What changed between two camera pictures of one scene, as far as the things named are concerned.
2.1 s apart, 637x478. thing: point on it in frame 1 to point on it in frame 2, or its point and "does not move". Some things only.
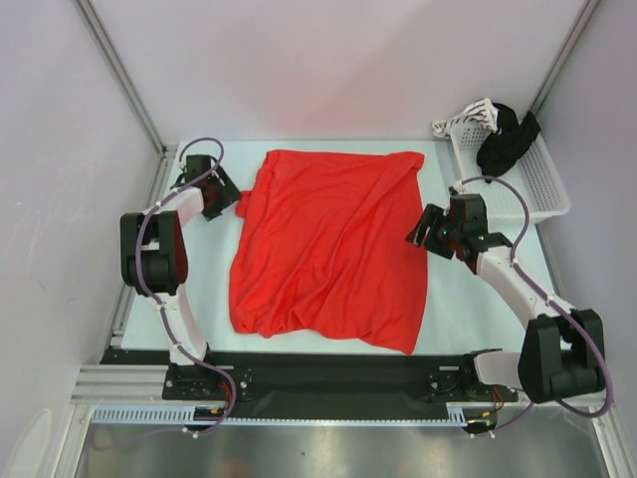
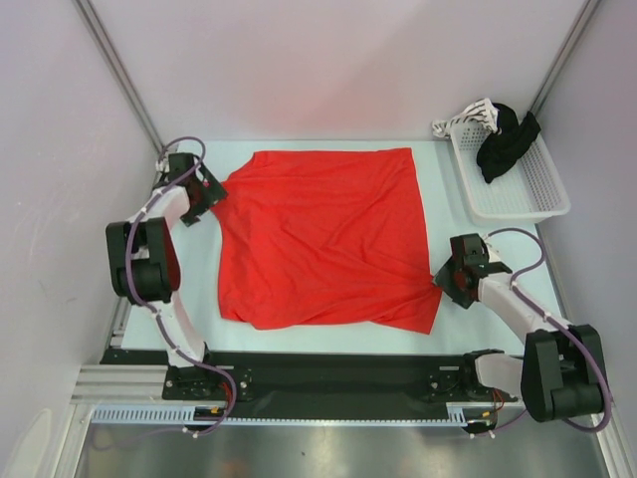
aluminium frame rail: [116, 382] does not move
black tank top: [503, 150] does not move
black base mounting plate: [213, 388] does not move
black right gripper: [431, 216] to [443, 278]
